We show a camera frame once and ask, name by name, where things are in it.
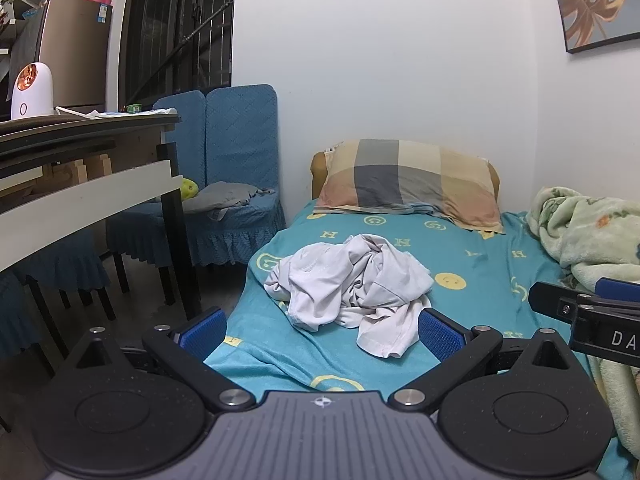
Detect plaid pillow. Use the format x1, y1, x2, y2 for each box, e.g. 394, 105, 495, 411
316, 139, 506, 233

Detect white humidifier with orange light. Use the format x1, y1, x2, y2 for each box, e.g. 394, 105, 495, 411
11, 61, 55, 121

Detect white papers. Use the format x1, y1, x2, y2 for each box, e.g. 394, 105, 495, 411
55, 105, 178, 120

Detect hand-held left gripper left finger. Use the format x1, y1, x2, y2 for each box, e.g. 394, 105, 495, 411
65, 307, 256, 413

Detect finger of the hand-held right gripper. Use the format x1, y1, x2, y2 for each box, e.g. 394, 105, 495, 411
595, 278, 640, 304
528, 281, 579, 322

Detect pale green fleece blanket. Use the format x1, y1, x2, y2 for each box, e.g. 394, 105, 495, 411
525, 186, 640, 461

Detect grey cloth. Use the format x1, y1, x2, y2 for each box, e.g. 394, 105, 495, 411
182, 181, 276, 221

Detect dark barred window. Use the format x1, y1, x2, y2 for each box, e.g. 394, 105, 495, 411
120, 0, 236, 108

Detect dining table with black legs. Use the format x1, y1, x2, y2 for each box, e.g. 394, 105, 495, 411
0, 112, 203, 322

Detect beige refrigerator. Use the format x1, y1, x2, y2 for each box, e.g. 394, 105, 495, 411
10, 0, 113, 113

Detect brown cushion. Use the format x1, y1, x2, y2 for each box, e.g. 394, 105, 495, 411
311, 150, 501, 202

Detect framed gold leaf picture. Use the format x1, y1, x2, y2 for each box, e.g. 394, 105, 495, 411
547, 0, 640, 54

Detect white shirt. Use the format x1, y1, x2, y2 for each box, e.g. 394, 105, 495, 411
264, 234, 435, 359

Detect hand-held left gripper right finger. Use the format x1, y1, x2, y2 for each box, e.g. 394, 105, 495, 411
387, 307, 581, 413

